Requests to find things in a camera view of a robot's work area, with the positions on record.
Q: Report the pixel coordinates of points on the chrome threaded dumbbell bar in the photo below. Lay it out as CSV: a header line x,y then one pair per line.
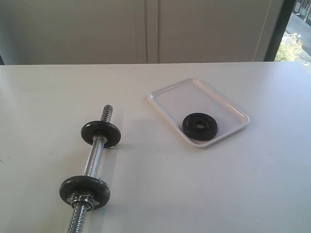
x,y
78,216

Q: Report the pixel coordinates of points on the chrome spin-lock collar nut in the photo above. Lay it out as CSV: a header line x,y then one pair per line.
x,y
86,199

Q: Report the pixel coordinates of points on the white plastic tray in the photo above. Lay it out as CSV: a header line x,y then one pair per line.
x,y
177,101

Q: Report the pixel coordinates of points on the black weight plate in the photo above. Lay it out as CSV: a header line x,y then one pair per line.
x,y
200,126
82,185
102,128

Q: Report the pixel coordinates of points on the dark window frame post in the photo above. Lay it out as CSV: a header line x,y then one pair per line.
x,y
279,29

